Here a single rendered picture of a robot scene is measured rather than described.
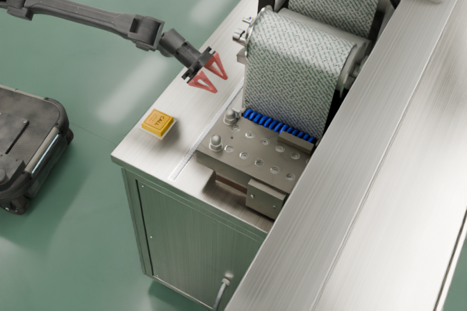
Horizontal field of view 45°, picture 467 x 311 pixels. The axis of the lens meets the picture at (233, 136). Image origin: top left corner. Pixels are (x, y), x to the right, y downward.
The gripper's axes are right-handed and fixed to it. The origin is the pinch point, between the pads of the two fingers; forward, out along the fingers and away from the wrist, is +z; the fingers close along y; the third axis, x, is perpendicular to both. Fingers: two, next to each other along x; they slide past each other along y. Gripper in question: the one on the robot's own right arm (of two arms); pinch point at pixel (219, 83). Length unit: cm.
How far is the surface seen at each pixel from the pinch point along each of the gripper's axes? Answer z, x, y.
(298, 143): 25.1, 10.5, 5.2
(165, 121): -3.6, -19.9, 8.6
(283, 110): 17.0, 9.6, -0.3
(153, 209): 12.2, -38.1, 24.7
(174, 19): -31, -140, -119
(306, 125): 24.2, 11.4, -0.3
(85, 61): -50, -151, -65
